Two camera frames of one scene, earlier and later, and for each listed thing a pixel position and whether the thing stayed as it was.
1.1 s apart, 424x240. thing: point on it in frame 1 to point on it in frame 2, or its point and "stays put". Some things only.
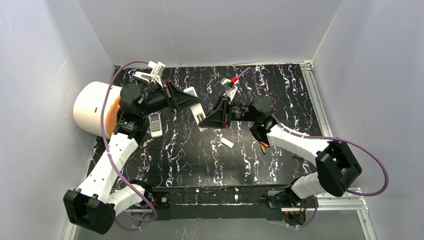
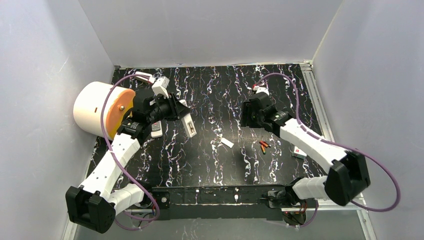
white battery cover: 227,142 stays put
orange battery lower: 263,149 stays put
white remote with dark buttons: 155,125 stays put
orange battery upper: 264,144 stays put
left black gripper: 168,95 to 178,108
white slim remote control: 197,110 to 188,122
